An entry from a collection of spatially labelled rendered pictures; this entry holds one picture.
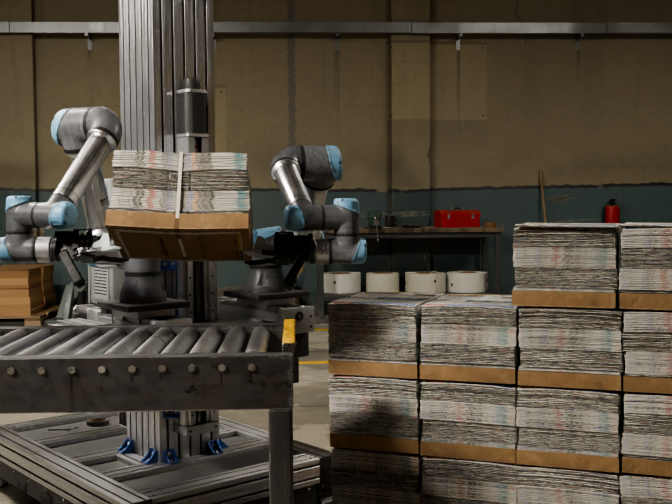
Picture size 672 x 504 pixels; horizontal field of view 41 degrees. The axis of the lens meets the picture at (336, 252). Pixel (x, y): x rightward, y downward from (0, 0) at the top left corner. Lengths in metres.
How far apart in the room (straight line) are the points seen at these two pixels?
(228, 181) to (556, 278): 0.96
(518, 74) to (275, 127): 2.57
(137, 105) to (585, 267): 1.65
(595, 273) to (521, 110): 7.10
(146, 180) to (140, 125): 0.79
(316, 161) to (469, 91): 6.70
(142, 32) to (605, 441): 2.02
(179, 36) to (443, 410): 1.57
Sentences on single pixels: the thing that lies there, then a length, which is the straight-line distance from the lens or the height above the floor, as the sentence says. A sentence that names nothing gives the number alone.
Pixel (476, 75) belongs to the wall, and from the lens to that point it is 9.59.
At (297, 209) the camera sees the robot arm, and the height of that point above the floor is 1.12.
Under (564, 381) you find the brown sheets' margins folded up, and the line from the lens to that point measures 2.66.
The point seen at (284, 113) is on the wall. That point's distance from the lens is 9.36.
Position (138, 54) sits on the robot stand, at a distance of 3.31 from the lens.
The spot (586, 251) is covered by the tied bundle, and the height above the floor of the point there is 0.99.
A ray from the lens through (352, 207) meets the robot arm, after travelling 2.61.
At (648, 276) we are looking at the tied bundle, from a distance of 2.61.
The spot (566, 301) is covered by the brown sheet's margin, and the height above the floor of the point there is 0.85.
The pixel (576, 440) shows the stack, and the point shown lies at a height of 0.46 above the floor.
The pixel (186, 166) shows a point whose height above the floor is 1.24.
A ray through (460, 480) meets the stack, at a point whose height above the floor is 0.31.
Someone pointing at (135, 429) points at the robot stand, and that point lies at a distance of 3.43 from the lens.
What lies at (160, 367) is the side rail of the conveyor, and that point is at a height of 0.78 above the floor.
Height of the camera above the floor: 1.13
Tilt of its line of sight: 3 degrees down
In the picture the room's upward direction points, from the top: straight up
